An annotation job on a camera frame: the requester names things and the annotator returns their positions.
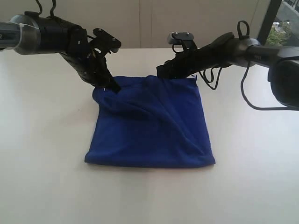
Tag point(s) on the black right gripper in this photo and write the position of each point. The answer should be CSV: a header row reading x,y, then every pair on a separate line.
x,y
191,60

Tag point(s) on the black window frame post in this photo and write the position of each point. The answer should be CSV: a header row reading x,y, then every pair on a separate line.
x,y
268,20

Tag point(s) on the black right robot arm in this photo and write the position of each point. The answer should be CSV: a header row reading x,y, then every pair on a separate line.
x,y
243,51

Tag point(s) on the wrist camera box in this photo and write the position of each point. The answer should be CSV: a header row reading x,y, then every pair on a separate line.
x,y
177,38
105,42

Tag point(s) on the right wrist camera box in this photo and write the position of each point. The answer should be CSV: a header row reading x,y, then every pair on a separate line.
x,y
177,38

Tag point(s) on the green tree outside window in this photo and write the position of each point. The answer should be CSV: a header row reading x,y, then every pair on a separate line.
x,y
279,34

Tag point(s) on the blue microfiber cloth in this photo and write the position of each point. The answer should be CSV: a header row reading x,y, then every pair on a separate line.
x,y
150,123

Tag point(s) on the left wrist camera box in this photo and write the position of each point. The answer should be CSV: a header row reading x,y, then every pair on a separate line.
x,y
105,42

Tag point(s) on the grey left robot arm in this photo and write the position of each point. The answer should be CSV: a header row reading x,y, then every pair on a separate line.
x,y
30,34

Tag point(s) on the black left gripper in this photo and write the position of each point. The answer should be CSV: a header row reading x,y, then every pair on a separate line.
x,y
87,58

